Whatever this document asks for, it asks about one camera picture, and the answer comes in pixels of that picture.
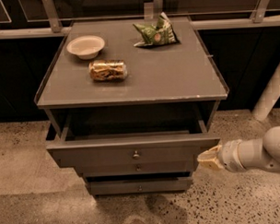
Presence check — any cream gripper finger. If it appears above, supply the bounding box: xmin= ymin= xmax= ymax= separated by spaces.
xmin=198 ymin=159 xmax=224 ymax=171
xmin=198 ymin=145 xmax=221 ymax=159

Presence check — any grey top drawer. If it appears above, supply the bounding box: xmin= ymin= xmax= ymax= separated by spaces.
xmin=46 ymin=132 xmax=219 ymax=168

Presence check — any grey drawer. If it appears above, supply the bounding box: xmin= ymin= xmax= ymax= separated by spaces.
xmin=75 ymin=161 xmax=194 ymax=177
xmin=46 ymin=132 xmax=219 ymax=168
xmin=87 ymin=177 xmax=193 ymax=195

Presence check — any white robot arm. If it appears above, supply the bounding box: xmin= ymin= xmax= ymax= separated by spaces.
xmin=197 ymin=62 xmax=280 ymax=173

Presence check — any grey drawer cabinet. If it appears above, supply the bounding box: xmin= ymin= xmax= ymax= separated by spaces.
xmin=35 ymin=18 xmax=228 ymax=187

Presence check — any grey middle drawer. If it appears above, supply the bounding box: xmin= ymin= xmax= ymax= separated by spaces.
xmin=75 ymin=161 xmax=194 ymax=177

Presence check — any grey bottom drawer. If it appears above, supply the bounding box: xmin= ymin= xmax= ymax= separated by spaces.
xmin=87 ymin=177 xmax=193 ymax=195

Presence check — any green chip bag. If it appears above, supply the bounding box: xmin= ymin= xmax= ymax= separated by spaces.
xmin=134 ymin=13 xmax=179 ymax=48

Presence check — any gold crushed can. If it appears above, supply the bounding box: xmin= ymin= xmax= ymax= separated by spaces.
xmin=88 ymin=60 xmax=128 ymax=81

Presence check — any white paper bowl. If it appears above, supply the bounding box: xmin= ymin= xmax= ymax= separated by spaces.
xmin=66 ymin=35 xmax=104 ymax=60

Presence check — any metal railing frame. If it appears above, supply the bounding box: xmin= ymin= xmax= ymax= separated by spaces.
xmin=0 ymin=0 xmax=280 ymax=40

